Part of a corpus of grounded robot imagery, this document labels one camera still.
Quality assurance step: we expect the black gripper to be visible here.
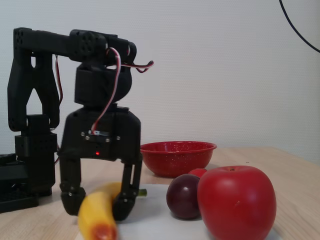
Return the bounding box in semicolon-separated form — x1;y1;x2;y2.
57;102;144;216

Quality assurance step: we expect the black slotted gripper finger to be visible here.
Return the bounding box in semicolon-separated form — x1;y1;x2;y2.
111;159;144;222

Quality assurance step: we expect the yellow toy banana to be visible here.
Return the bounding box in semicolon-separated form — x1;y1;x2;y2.
77;181;148;240

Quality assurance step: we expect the black ribbed robot base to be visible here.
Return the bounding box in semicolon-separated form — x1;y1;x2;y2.
0;153;40;213

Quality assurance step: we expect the red speckled bowl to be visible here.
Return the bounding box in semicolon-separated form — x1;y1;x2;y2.
139;141;218;178

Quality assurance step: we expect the white paper sheet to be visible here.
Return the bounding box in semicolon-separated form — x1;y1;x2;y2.
74;184;281;240

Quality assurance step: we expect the dark purple toy plum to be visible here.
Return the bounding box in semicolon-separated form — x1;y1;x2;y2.
166;173;202;220

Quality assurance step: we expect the red toy strawberry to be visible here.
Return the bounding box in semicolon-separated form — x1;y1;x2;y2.
187;168;208;179

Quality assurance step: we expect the red toy apple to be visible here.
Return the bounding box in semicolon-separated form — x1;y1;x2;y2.
197;165;278;240

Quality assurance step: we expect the red upper arm servo cable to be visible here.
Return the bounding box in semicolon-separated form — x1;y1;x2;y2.
54;54;64;105

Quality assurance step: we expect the red white wrist servo cable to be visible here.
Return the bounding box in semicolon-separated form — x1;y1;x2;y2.
91;47;155;135

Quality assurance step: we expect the black hanging cable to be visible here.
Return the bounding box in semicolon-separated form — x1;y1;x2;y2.
278;0;320;54

